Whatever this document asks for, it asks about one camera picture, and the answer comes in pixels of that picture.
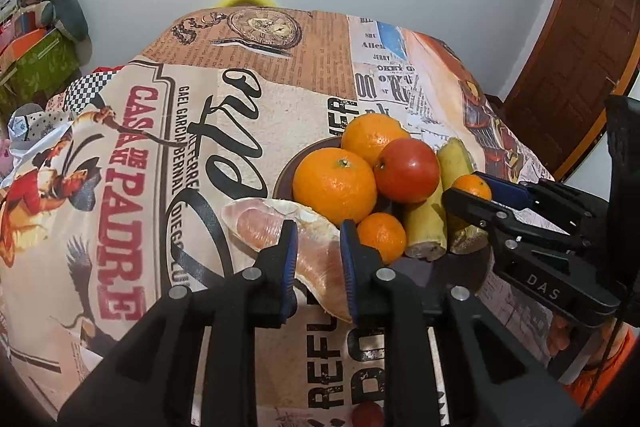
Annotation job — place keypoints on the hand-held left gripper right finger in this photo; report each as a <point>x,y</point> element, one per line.
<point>348,267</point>

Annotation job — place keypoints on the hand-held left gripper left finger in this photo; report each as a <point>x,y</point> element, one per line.
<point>287,267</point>

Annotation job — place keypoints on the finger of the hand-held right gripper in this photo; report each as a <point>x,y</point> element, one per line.
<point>510,193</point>
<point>475,207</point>

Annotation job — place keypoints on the small tangerine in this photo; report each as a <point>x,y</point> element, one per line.
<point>470,187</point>
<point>381,237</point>

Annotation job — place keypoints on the peeled pomelo segment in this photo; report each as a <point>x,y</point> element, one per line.
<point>320,267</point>

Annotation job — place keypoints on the yellow banana piece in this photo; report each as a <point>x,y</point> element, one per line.
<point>425,227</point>
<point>455,159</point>

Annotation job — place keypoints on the dark brown bowl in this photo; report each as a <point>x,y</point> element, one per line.
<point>450,272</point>

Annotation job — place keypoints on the red tomato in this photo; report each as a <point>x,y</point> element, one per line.
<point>407,169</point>

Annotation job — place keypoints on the large orange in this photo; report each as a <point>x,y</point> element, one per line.
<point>335,187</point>
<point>370,134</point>

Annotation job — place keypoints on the person's right forearm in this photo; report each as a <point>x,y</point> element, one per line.
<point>610,367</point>

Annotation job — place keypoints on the person's right hand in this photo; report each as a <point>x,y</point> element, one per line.
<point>559,337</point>

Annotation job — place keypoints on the dark red jujube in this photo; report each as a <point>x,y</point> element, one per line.
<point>367,416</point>

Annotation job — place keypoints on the printed retro tablecloth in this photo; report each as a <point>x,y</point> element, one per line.
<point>125,207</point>

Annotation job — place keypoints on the brown wooden door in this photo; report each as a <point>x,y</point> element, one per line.
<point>575,32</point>

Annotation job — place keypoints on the black white checkered cloth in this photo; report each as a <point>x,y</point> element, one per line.
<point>85,89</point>

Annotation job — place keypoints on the white patterned cloth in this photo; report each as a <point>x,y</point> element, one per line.
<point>35,127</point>

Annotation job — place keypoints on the green patterned storage box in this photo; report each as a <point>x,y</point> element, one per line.
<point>40,67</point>

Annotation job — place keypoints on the orange box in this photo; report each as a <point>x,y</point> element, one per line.
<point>25,44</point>

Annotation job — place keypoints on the gray neck pillow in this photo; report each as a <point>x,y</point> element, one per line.
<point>65,2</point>

